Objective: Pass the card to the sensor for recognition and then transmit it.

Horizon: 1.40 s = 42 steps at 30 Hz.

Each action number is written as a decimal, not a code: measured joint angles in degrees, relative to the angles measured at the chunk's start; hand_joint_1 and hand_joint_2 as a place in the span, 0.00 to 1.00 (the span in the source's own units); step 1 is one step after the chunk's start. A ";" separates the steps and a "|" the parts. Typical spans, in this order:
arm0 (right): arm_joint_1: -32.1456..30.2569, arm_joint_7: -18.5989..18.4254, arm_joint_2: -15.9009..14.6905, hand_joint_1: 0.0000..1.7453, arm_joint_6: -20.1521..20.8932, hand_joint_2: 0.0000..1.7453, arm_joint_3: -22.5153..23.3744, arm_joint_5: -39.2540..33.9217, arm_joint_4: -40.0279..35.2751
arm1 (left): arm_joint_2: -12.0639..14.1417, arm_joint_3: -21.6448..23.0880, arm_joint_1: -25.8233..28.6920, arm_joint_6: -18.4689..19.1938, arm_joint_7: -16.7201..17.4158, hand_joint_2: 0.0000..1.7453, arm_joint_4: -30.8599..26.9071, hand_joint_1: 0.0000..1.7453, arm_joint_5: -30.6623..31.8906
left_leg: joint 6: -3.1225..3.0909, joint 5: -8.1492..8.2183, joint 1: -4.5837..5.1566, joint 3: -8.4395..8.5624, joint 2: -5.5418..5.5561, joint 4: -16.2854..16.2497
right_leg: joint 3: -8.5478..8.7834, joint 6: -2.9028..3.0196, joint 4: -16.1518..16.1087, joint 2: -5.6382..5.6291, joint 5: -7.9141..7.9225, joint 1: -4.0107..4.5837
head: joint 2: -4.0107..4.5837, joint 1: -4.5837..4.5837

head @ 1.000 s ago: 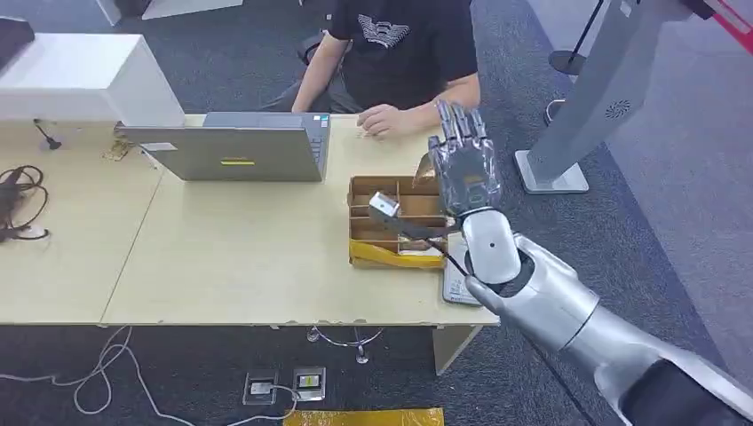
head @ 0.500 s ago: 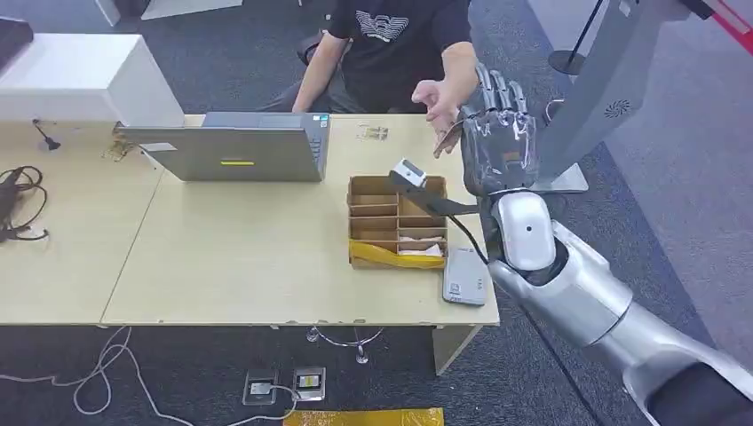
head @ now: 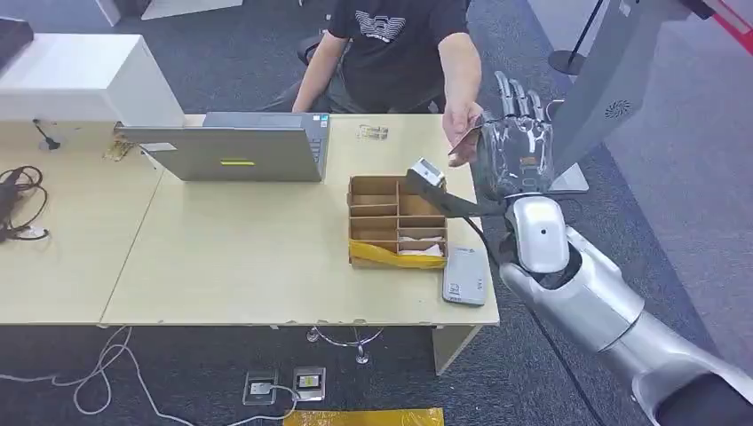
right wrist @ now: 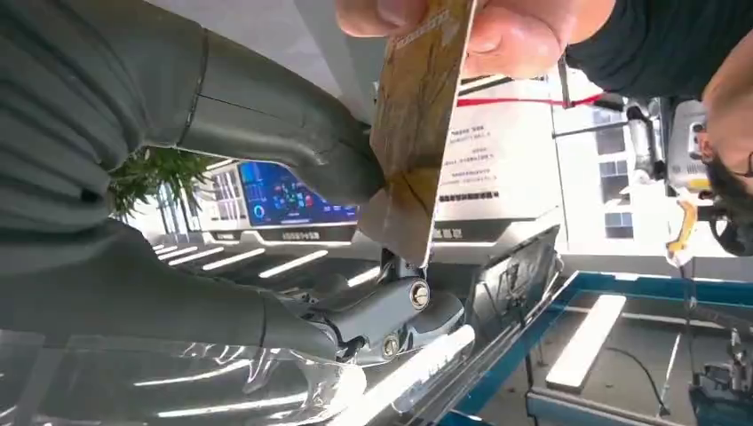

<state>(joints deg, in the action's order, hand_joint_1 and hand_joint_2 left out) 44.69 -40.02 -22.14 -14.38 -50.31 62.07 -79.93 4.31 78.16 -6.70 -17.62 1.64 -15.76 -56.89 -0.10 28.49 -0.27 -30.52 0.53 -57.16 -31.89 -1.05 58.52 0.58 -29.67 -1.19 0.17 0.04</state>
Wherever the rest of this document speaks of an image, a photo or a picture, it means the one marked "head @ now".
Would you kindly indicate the person's left hand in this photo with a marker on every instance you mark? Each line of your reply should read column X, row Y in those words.
column 456, row 120

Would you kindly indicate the grey laptop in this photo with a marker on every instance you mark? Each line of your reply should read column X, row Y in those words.
column 235, row 154

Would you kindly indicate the yellow floor sheet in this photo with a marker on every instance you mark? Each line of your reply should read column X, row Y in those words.
column 365, row 418

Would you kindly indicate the grey kiosk stand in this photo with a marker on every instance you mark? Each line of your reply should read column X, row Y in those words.
column 612, row 70

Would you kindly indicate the grey flat card reader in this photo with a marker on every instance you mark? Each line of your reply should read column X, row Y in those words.
column 465, row 276

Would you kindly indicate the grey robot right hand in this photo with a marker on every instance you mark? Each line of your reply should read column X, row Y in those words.
column 515, row 156

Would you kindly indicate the white furniture base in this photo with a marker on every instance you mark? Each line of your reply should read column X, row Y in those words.
column 176, row 7

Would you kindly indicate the floor socket yellow label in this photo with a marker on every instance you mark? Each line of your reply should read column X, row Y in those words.
column 309, row 383

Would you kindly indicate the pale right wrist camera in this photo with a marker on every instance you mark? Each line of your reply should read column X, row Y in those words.
column 428, row 172

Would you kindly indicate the floor socket with plug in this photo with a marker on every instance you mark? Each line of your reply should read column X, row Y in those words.
column 260, row 388

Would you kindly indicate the black office chair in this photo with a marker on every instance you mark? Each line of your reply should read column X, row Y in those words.
column 309, row 48

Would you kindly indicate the dark panel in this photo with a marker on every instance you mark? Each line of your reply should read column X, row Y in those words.
column 12, row 36

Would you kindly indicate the wooden divided card box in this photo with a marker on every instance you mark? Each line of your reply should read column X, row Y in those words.
column 376, row 219

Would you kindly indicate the pale cards stack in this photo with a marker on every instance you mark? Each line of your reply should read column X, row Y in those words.
column 422, row 249

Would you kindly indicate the black stanchion post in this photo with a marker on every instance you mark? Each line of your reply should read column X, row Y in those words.
column 566, row 62

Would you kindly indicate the pale desk leg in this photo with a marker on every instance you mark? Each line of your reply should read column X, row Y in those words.
column 450, row 347

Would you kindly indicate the dark card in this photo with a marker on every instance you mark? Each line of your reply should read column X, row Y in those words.
column 468, row 140

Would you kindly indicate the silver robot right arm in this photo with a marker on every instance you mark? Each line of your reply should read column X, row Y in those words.
column 594, row 300

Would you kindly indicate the red barrier strip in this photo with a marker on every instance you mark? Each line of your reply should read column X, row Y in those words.
column 735, row 26

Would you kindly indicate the white cabinet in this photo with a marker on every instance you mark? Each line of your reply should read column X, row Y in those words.
column 82, row 79

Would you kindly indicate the person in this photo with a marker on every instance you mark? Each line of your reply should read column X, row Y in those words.
column 394, row 64

